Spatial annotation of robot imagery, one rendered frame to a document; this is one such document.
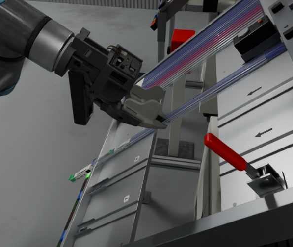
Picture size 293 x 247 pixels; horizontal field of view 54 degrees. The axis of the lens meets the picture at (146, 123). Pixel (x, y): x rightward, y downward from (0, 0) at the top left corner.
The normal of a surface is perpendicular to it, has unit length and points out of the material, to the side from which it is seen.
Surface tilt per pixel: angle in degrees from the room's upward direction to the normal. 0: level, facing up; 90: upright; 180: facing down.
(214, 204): 0
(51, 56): 77
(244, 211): 44
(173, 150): 90
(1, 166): 0
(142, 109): 90
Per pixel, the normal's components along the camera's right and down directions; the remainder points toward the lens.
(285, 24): -0.69, -0.62
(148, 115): -0.18, 0.63
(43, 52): -0.03, 0.46
